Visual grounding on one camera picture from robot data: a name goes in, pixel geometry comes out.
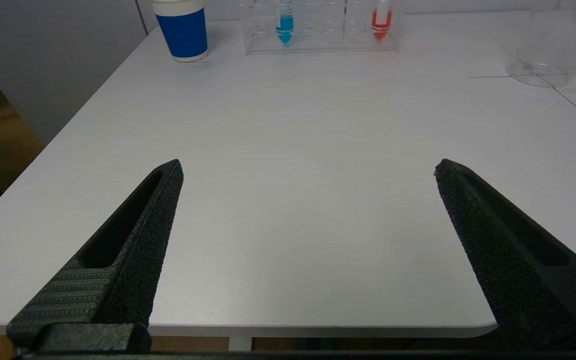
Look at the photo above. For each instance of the white table leg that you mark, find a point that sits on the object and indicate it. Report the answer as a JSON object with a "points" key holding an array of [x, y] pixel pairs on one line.
{"points": [[240, 344]]}

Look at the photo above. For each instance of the blue white paper cup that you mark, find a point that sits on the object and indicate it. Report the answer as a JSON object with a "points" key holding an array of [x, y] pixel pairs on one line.
{"points": [[184, 32]]}

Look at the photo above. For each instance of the clear glass beaker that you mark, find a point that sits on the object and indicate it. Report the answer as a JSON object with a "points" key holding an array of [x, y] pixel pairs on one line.
{"points": [[543, 65]]}

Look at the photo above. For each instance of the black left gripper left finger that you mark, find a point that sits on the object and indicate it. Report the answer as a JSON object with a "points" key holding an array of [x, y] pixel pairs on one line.
{"points": [[133, 270]]}

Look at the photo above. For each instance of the blue pigment test tube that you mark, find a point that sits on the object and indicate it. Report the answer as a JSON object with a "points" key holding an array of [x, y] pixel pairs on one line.
{"points": [[285, 25]]}

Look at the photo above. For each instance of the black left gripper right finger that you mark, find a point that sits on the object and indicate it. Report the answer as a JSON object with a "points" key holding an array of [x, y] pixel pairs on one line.
{"points": [[523, 280]]}

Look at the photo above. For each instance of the clear acrylic test tube rack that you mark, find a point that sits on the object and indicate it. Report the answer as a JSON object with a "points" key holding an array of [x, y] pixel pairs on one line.
{"points": [[328, 35]]}

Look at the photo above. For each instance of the red pigment test tube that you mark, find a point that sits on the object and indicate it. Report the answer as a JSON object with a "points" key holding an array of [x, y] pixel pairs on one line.
{"points": [[381, 22]]}

